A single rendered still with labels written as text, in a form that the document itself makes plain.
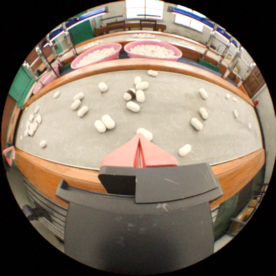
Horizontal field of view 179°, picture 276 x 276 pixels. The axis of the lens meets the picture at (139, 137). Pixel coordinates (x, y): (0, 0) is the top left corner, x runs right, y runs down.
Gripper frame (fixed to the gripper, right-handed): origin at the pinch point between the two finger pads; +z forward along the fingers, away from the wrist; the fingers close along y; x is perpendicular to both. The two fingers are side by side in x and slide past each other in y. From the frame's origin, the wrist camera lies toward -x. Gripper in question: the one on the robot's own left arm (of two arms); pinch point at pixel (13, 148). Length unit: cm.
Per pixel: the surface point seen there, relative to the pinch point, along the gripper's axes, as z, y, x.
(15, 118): 16.9, 42.2, -9.9
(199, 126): 14, -62, 1
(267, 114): 80, -474, -40
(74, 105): 18.7, -30.4, -3.0
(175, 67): 29, -60, -13
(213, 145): 11, -68, 5
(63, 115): 18.5, -24.9, -0.7
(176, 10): 43, -70, -65
